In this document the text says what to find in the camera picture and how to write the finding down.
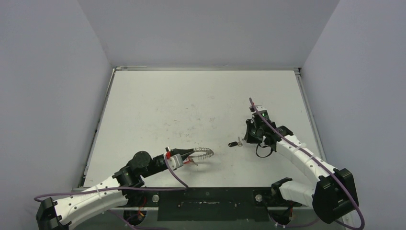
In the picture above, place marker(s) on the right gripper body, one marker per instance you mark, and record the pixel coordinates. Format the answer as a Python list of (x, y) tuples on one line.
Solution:
[(249, 132)]

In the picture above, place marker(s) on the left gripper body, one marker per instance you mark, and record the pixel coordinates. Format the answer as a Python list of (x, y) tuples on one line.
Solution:
[(157, 166)]

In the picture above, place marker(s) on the red tagged key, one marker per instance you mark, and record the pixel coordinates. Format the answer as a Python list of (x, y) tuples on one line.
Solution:
[(191, 161)]

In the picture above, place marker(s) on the metal key organizer disc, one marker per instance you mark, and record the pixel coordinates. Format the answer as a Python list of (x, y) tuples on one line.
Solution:
[(201, 153)]

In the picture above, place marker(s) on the black tagged key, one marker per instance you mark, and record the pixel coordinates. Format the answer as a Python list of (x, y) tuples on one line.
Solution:
[(236, 143)]

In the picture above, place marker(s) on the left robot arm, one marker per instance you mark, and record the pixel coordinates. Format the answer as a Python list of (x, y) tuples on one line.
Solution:
[(117, 190)]

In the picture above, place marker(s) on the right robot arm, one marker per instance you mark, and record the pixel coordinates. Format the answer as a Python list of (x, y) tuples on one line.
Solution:
[(316, 170)]

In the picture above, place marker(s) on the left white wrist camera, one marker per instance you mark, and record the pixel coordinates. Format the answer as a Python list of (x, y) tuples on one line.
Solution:
[(173, 158)]

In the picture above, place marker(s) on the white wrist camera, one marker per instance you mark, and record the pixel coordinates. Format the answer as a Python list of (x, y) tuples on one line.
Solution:
[(173, 158), (256, 108)]

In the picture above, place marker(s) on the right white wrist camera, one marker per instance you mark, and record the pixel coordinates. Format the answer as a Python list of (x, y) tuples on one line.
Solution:
[(256, 108)]

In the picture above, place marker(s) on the aluminium frame rail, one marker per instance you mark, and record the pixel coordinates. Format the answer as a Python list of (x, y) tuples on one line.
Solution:
[(325, 199)]

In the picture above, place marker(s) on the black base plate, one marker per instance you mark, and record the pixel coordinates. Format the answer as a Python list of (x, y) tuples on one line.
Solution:
[(208, 204)]

